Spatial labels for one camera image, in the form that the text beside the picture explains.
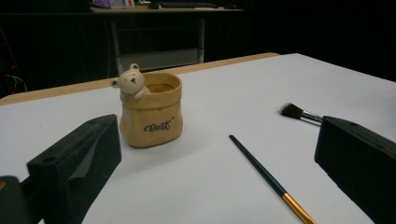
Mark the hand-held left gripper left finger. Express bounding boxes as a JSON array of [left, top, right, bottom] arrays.
[[26, 113, 122, 224]]

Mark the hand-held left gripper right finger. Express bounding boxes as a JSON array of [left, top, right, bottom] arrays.
[[314, 115, 396, 224]]

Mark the black makeup brush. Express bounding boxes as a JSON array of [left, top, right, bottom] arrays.
[[278, 103, 325, 126]]

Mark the wooden cup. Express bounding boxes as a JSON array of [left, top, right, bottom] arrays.
[[110, 63, 184, 148]]

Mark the thin paintbrush with gold ferrule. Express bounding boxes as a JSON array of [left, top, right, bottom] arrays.
[[228, 134, 318, 224]]

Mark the white table sheet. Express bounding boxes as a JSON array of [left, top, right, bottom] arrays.
[[0, 52, 396, 224]]

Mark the purple box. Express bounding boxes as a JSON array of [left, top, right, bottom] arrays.
[[92, 0, 125, 9]]

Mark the black keyboard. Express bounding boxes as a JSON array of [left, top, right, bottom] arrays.
[[158, 1, 219, 9]]

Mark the white frame desk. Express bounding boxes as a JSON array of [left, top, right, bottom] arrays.
[[90, 4, 245, 74]]

